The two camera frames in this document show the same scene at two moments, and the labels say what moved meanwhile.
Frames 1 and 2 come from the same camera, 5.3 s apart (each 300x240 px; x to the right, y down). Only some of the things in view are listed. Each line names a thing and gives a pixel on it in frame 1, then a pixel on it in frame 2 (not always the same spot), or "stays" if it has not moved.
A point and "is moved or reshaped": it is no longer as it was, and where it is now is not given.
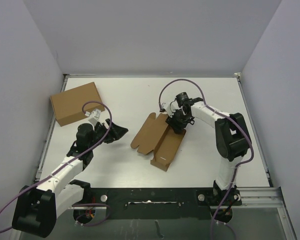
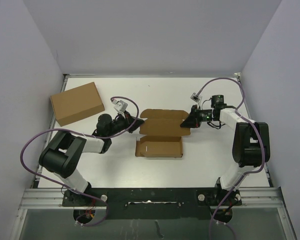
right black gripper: [178, 127] -> [193, 120]
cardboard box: [157, 136] is moved or reshaped
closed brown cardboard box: [67, 105] stays
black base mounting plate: [185, 202] stays
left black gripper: [114, 133] -> [128, 119]
